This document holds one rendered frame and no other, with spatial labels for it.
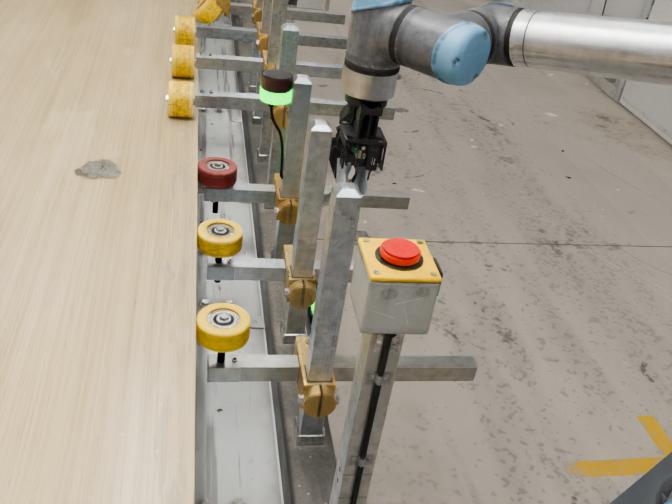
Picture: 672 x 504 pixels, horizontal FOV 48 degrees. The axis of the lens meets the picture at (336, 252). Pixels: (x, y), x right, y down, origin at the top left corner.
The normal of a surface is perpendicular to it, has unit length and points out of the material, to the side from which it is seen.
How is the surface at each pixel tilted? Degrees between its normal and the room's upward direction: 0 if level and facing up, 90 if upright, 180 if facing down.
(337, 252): 90
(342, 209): 90
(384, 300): 90
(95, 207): 0
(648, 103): 90
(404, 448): 0
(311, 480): 0
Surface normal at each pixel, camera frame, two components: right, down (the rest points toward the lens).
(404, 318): 0.15, 0.55
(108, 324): 0.13, -0.84
